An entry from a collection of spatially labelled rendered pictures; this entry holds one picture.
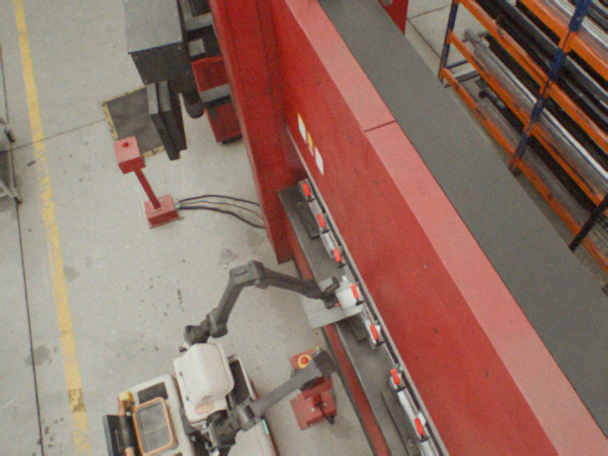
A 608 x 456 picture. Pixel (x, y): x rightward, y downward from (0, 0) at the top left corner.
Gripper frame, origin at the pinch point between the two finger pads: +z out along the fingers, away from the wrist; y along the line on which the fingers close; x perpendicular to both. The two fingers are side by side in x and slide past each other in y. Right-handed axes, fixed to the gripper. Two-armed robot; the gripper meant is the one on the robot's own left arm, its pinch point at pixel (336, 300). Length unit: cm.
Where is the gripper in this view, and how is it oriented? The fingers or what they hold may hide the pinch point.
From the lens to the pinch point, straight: 257.4
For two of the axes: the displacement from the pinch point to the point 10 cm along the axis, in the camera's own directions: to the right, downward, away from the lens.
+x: -7.9, 5.4, 2.9
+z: 5.1, 3.2, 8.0
